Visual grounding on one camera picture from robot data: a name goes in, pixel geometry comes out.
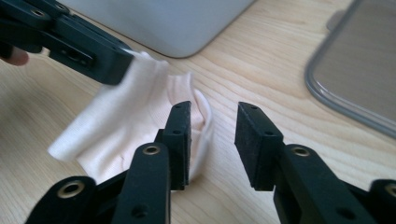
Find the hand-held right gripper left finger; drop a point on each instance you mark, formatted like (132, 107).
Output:
(146, 183)

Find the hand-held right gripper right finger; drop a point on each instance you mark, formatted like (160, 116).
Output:
(299, 180)

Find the pale pink sock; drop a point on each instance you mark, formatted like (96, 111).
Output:
(124, 118)

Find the white compartment storage box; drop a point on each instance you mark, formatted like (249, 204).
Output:
(168, 25)

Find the brown tray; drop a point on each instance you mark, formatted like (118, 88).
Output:
(364, 68)

